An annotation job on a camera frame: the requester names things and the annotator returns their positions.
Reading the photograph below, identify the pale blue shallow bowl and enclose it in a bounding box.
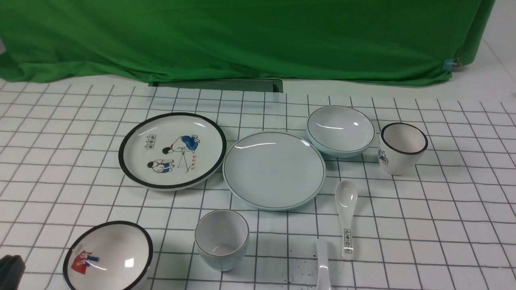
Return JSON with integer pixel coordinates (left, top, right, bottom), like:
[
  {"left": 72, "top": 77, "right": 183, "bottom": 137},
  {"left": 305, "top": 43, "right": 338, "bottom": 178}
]
[{"left": 306, "top": 105, "right": 376, "bottom": 158}]

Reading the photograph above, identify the pale blue cup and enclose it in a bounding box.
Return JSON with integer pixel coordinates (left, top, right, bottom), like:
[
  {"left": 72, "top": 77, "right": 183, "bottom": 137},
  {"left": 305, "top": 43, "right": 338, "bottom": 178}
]
[{"left": 195, "top": 209, "right": 250, "bottom": 272}]

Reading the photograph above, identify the plain white ceramic spoon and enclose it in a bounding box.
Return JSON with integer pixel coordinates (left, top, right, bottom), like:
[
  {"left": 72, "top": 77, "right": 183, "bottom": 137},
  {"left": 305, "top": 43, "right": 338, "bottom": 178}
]
[{"left": 316, "top": 239, "right": 332, "bottom": 290}]

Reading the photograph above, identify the pale blue plain plate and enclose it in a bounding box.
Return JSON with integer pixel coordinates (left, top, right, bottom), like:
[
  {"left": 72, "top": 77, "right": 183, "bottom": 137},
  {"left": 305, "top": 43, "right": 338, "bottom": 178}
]
[{"left": 222, "top": 131, "right": 326, "bottom": 211}]

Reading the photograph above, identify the white plate with cartoon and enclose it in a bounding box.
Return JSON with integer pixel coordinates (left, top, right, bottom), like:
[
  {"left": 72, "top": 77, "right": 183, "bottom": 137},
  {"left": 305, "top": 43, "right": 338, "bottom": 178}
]
[{"left": 118, "top": 112, "right": 227, "bottom": 191}]

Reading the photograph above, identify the white spoon with label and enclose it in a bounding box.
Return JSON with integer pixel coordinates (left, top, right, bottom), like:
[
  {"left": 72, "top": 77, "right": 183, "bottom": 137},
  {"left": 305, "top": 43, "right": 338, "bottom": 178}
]
[{"left": 334, "top": 180, "right": 358, "bottom": 261}]

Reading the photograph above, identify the white cup black rim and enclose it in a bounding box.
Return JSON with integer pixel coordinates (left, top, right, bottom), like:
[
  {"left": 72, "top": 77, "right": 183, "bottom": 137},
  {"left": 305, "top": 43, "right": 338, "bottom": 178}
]
[{"left": 378, "top": 122, "right": 429, "bottom": 176}]

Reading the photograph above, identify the green backdrop cloth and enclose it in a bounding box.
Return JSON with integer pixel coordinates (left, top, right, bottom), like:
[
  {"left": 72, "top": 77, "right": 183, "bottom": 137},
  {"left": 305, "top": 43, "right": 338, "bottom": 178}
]
[{"left": 0, "top": 0, "right": 495, "bottom": 86}]

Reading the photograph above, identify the white bowl with cartoon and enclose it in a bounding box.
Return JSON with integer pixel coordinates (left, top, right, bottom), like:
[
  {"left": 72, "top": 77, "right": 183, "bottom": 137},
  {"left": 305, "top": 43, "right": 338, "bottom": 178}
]
[{"left": 62, "top": 221, "right": 154, "bottom": 290}]

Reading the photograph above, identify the blue binder clip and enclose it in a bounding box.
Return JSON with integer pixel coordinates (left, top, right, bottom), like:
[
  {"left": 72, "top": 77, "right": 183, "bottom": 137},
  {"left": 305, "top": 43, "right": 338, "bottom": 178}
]
[{"left": 441, "top": 57, "right": 462, "bottom": 73}]

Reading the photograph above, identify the black object at corner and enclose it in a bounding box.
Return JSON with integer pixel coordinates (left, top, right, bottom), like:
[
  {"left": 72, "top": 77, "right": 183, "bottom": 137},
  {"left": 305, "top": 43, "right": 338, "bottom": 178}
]
[{"left": 0, "top": 255, "right": 26, "bottom": 290}]

